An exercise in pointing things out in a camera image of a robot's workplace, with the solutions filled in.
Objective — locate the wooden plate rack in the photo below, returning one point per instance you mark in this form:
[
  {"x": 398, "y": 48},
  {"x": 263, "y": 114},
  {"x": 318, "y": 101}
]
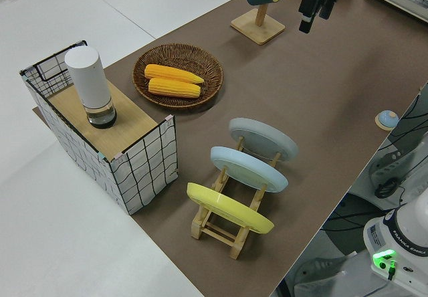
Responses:
[{"x": 219, "y": 235}]

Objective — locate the wooden mug tree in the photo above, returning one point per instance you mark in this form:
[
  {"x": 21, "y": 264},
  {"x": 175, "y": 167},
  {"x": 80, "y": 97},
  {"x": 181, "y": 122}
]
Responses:
[{"x": 259, "y": 29}]

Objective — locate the gray plate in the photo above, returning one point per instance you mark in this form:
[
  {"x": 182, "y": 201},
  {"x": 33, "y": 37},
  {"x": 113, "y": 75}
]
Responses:
[{"x": 264, "y": 136}]

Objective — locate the yellow corn cob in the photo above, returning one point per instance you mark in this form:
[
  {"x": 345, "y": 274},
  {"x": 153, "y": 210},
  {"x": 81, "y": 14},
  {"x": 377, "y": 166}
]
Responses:
[
  {"x": 174, "y": 88},
  {"x": 170, "y": 73}
]

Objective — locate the light blue plate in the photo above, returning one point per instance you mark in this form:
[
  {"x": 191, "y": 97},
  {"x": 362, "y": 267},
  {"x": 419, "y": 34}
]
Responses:
[{"x": 247, "y": 168}]

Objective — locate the brown wicker basket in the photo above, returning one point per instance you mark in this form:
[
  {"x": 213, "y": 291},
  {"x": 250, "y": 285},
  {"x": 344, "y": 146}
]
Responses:
[{"x": 207, "y": 66}]

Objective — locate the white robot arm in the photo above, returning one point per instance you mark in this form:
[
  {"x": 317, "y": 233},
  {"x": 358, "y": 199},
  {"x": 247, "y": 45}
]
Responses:
[{"x": 401, "y": 240}]

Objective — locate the blue service bell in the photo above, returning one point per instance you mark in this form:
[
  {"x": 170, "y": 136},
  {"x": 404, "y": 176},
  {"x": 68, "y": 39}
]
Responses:
[{"x": 386, "y": 119}]

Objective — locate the yellow plate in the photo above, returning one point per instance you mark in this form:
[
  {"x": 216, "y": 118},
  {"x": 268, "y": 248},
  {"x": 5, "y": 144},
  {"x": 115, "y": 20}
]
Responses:
[{"x": 227, "y": 206}]

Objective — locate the white cylinder bottle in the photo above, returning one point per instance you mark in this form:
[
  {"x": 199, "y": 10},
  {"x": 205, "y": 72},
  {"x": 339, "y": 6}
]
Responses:
[{"x": 88, "y": 83}]

